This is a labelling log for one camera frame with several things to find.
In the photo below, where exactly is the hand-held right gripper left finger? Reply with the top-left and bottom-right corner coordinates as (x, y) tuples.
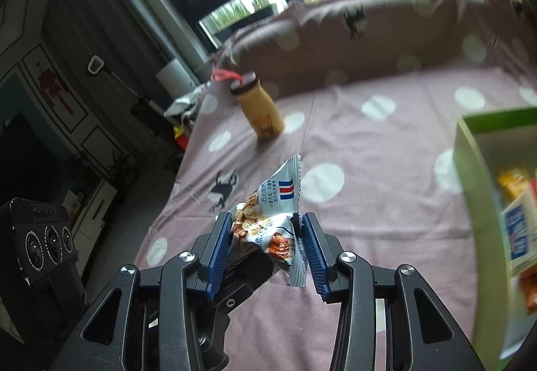
(50, 212), (233, 371)

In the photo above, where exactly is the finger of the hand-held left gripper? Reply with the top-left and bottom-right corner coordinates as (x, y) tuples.
(197, 252), (274, 371)

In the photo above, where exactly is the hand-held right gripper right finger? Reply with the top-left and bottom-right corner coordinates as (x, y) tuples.
(299, 213), (487, 371)

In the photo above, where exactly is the white blue peanut packet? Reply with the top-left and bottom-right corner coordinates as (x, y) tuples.
(224, 154), (312, 288)

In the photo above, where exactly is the green cardboard box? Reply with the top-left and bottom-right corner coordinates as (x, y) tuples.
(452, 106), (537, 360)

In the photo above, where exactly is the white blue red cracker packet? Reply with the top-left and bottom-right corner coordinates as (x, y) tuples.
(501, 191), (537, 276)

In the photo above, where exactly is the yellow orange snack packet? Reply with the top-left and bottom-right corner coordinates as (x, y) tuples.
(497, 169), (530, 200)

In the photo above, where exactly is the white low cabinet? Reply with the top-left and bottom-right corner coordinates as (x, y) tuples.
(62, 178), (119, 246)

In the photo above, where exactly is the pink dotted deer blanket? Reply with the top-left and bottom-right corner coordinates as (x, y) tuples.
(134, 0), (537, 371)

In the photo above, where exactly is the yellow red carton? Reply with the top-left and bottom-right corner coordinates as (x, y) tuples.
(174, 125), (190, 150)

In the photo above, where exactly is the potted green plant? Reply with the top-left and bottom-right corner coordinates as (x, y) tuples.
(104, 148), (140, 188)

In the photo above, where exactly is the yellow bear bottle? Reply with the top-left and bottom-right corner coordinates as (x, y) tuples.
(210, 68), (287, 140)

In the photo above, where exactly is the white crumpled cloth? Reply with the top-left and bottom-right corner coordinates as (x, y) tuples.
(163, 86), (207, 117)

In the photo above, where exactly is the upright vacuum cleaner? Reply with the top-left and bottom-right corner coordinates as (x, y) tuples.
(87, 55), (169, 126)

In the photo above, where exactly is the white cylinder appliance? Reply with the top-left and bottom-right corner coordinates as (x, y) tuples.
(156, 58), (199, 104)

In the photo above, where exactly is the red wall decoration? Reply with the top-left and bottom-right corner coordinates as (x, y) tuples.
(37, 66), (75, 117)

